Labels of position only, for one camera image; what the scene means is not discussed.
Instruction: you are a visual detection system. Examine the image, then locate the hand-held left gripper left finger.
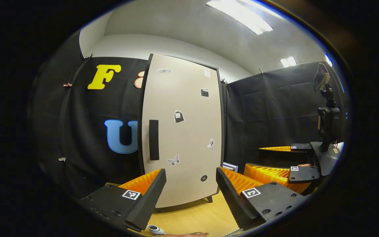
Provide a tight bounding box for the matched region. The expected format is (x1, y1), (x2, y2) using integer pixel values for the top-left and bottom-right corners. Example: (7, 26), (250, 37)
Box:
(78, 169), (167, 231)

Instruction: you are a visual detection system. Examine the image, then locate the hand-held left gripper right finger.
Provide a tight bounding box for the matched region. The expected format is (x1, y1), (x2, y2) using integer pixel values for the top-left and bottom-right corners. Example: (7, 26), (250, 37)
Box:
(216, 167), (308, 230)

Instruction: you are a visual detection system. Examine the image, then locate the white bottle green label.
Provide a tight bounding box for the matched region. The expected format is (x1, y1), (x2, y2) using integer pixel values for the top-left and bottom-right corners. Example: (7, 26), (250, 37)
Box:
(147, 224), (168, 235)

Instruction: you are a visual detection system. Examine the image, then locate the black backdrop cloth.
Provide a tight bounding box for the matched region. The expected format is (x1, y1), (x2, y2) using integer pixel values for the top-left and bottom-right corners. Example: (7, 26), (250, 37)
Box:
(28, 30), (346, 198)

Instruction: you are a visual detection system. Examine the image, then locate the long ceiling light panel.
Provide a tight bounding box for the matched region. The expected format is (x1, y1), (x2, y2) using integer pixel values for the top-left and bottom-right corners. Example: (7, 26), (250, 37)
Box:
(206, 0), (274, 35)

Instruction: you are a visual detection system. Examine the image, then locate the dark grey cabinet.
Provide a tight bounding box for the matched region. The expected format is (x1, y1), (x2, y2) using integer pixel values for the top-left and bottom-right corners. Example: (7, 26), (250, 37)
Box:
(138, 53), (226, 211)

